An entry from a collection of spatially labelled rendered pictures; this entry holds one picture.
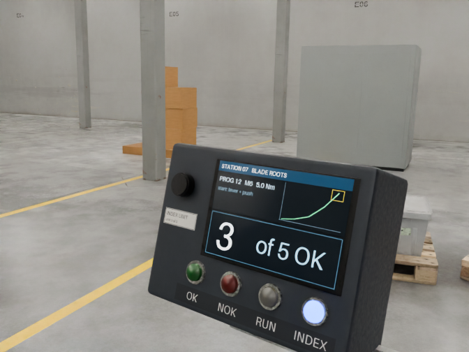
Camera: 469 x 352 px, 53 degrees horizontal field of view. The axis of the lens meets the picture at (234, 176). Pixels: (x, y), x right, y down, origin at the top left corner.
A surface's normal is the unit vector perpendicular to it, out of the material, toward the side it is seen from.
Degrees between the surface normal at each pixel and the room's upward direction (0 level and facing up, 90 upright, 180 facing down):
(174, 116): 90
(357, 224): 75
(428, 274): 90
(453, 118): 90
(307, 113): 90
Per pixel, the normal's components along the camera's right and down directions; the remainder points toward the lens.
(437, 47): -0.43, 0.17
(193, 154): -0.57, -0.11
